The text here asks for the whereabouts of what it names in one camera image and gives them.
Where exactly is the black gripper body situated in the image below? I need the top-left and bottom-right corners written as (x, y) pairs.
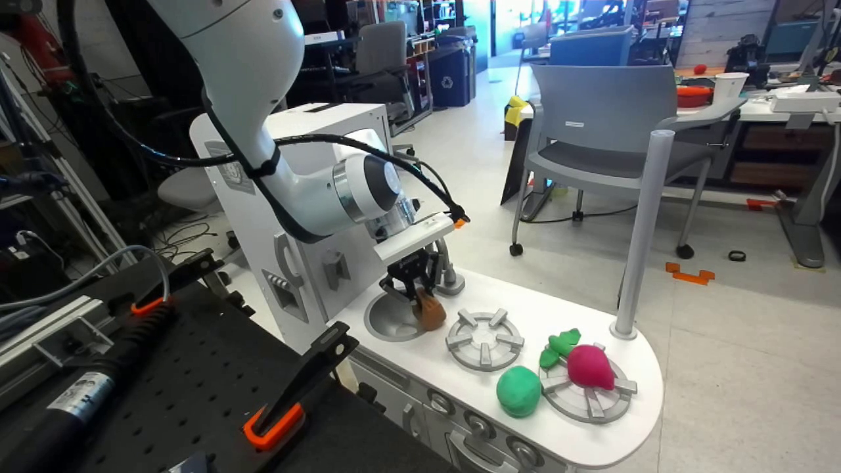
top-left (382, 248), bottom-right (440, 301)

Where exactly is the brown toy fruit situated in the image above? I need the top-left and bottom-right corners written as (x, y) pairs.
top-left (415, 295), bottom-right (446, 332)

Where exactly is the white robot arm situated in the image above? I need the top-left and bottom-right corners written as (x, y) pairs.
top-left (151, 0), bottom-right (403, 244)

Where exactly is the grey toy stove burner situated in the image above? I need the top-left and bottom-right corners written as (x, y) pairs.
top-left (444, 307), bottom-right (527, 372)

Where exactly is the green toy ball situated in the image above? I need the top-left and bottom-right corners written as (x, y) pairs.
top-left (498, 365), bottom-right (541, 418)

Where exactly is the pink toy radish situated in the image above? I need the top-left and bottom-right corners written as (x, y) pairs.
top-left (567, 345), bottom-right (615, 389)

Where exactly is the grey plastic chair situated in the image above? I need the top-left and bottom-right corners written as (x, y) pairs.
top-left (523, 66), bottom-right (741, 261)

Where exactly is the black perforated workbench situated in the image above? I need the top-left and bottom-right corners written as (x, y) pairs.
top-left (0, 253), bottom-right (458, 473)

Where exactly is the orange floor marker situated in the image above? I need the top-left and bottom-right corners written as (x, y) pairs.
top-left (665, 264), bottom-right (716, 286)

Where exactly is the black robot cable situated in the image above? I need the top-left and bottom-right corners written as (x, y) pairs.
top-left (55, 0), bottom-right (470, 232)

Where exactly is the black clamp orange handle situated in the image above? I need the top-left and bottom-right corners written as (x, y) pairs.
top-left (241, 322), bottom-right (357, 453)

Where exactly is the grey toy kitchen post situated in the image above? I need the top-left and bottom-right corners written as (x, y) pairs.
top-left (613, 130), bottom-right (674, 339)

